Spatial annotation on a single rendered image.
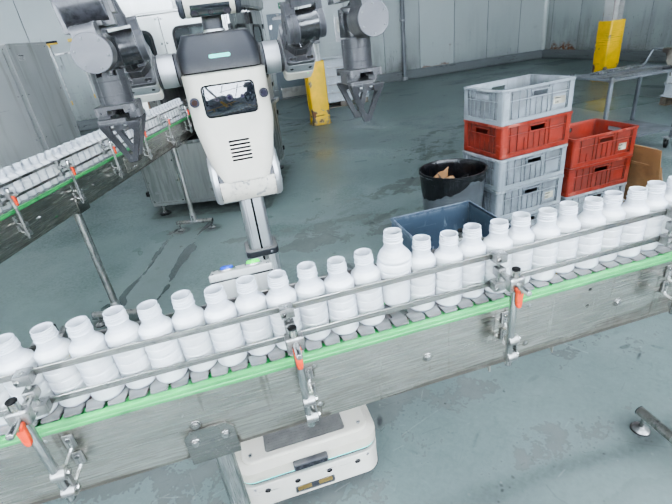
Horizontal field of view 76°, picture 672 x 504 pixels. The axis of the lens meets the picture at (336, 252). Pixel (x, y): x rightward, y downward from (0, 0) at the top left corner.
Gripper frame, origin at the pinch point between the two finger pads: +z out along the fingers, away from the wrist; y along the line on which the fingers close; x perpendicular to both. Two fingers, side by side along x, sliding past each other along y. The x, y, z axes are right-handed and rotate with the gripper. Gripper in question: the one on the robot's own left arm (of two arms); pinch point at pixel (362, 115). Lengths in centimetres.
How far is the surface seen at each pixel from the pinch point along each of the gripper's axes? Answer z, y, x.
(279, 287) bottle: 25.4, -17.4, 24.6
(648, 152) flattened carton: 92, 165, -272
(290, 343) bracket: 31.7, -26.4, 25.1
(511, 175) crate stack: 85, 160, -152
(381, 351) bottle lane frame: 44.5, -20.2, 6.7
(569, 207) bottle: 23.9, -15.6, -40.0
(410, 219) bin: 47, 45, -28
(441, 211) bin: 46, 45, -41
